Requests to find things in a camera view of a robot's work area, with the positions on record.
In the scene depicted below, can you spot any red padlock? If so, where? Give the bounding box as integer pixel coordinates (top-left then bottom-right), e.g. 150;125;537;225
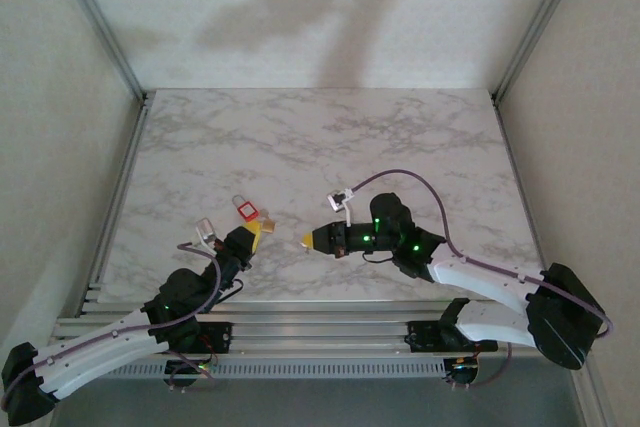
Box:
231;194;257;222

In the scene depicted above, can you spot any black controller board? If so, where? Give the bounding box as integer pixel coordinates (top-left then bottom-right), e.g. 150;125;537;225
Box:
164;359;221;393
444;356;482;391

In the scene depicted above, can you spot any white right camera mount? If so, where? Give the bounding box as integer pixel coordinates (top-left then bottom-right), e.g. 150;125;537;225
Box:
342;189;357;227

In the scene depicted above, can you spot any thin black left gripper cable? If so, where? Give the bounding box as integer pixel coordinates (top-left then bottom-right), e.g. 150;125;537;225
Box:
219;276;246;306

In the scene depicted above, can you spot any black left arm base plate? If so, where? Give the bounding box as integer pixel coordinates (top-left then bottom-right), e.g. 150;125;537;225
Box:
197;320;235;354

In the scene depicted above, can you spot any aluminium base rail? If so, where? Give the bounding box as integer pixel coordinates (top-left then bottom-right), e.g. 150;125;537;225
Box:
54;299;594;359

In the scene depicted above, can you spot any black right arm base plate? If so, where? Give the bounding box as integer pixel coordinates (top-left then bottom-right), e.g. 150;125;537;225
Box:
407;319;500;354

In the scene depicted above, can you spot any aluminium side rail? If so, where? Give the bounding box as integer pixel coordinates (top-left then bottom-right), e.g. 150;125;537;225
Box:
82;96;151;318
492;96;549;273

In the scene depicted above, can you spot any grey slotted cable duct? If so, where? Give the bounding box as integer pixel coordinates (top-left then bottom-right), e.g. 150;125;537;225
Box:
97;356;449;381

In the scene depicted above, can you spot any aluminium frame post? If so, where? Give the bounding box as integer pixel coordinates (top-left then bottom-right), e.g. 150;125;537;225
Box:
569;366;619;427
47;0;147;102
492;0;591;106

